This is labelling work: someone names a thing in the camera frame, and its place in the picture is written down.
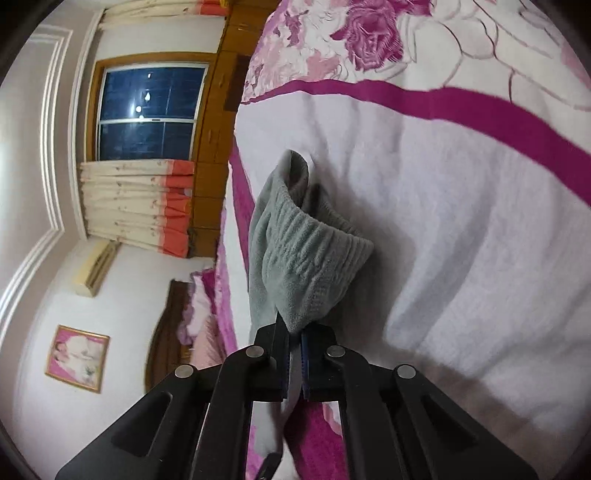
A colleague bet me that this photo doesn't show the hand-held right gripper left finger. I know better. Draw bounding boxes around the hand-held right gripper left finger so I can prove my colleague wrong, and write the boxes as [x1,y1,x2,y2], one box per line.
[54,319,298,480]

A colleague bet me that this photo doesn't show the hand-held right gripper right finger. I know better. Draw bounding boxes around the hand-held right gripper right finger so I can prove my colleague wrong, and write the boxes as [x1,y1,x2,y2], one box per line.
[300,325,541,480]

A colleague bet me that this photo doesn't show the grey pants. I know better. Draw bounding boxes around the grey pants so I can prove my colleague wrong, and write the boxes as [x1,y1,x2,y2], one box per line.
[248,148,375,336]

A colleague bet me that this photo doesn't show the pink pillow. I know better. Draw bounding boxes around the pink pillow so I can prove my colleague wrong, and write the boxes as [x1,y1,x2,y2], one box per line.
[177,267,219,346]

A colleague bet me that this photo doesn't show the dark wooden headboard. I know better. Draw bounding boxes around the dark wooden headboard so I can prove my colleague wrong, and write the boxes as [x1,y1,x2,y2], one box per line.
[143,278,195,394]

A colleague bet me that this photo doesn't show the floral pink white bed quilt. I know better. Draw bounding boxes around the floral pink white bed quilt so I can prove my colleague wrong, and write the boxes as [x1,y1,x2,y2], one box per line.
[216,0,591,480]

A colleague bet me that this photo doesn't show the cream orange curtain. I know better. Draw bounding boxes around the cream orange curtain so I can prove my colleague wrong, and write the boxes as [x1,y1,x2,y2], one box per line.
[98,0,232,31]
[79,158,195,258]

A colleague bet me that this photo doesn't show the wooden wardrobe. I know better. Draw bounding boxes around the wooden wardrobe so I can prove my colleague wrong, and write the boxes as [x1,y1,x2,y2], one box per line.
[188,0,288,260]

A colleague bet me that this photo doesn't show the wooden framed window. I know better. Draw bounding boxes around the wooden framed window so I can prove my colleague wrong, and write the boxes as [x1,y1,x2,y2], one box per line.
[87,52,219,165]

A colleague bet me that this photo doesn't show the framed pink wall picture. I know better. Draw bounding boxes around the framed pink wall picture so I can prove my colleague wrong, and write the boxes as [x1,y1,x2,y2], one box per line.
[44,324,111,394]

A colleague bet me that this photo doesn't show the yellowed wall air conditioner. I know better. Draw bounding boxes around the yellowed wall air conditioner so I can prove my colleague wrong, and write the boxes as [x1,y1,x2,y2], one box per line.
[73,239,122,297]

